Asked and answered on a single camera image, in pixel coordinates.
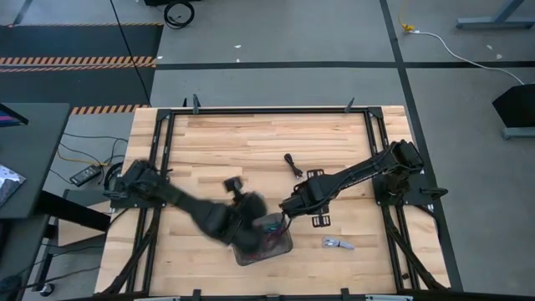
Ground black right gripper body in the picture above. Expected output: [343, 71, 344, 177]
[292, 168, 331, 228]

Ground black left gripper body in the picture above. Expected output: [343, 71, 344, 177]
[223, 175, 268, 235]

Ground grey translucent plastic tray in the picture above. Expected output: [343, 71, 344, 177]
[232, 212, 293, 268]

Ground black USB-C cable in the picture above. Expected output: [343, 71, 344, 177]
[283, 153, 305, 180]

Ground white USB-C cable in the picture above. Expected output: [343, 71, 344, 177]
[322, 236, 355, 251]

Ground black power adapter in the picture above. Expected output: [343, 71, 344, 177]
[69, 164, 103, 187]

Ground black desk crossbar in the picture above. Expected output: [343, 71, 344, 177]
[37, 190, 112, 233]

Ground yellow plug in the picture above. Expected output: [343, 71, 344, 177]
[399, 16, 417, 34]

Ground grey stand base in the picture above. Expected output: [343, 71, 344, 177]
[502, 126, 535, 140]

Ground black box on stand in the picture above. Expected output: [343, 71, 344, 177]
[492, 83, 535, 129]

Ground grey desk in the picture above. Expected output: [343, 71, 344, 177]
[0, 102, 71, 221]

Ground dark hazard striped floor mat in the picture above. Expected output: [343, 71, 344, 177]
[0, 23, 165, 116]

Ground grey printed paper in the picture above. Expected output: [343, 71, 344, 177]
[0, 164, 27, 209]

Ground grey metal table leg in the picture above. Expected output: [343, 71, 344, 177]
[455, 0, 535, 31]

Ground blue screen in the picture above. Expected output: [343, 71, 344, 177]
[0, 103, 29, 128]

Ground black metal table frame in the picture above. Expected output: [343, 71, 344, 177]
[99, 106, 452, 301]

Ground thin black floor cable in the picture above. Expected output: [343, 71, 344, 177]
[58, 131, 129, 166]

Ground long straight black floor cable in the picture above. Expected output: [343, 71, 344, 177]
[109, 0, 152, 106]

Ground white floor cable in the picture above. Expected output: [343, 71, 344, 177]
[411, 29, 526, 86]

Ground coiled black floor cable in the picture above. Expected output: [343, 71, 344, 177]
[163, 1, 196, 30]

